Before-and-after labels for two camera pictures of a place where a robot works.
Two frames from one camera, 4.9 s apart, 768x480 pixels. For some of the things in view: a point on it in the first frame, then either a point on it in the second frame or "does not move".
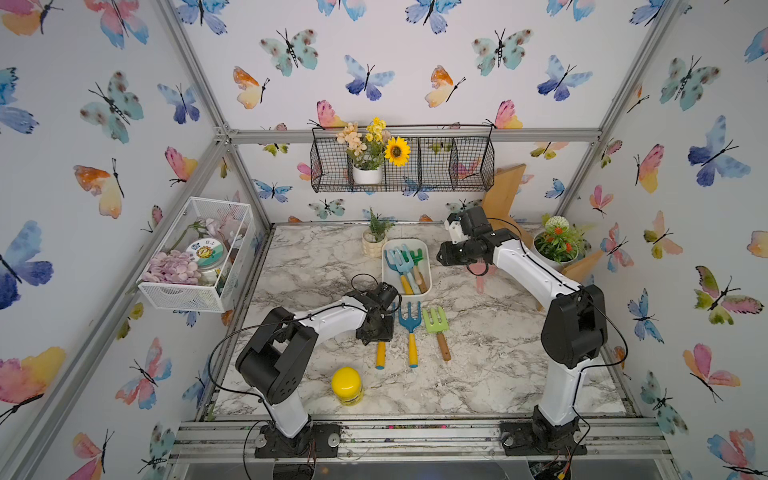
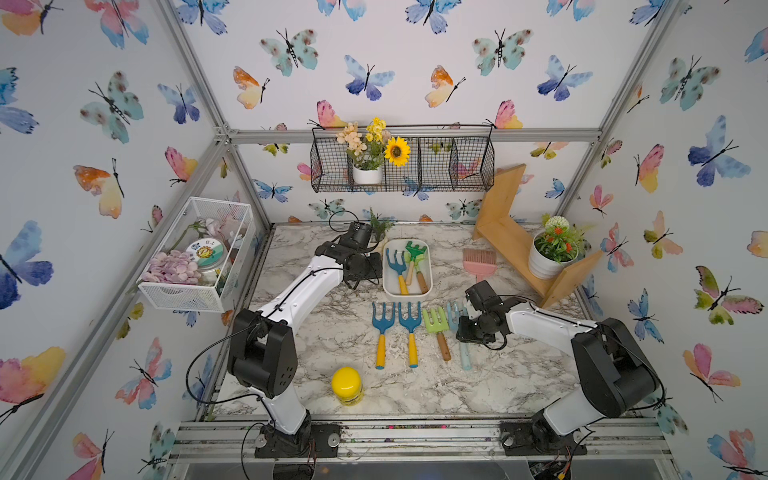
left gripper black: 387,335 to 376,268
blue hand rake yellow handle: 411,325 does not move
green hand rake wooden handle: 439,328 does not move
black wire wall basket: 402,158 does not move
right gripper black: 446,254 to 463,335
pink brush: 480,268 does not move
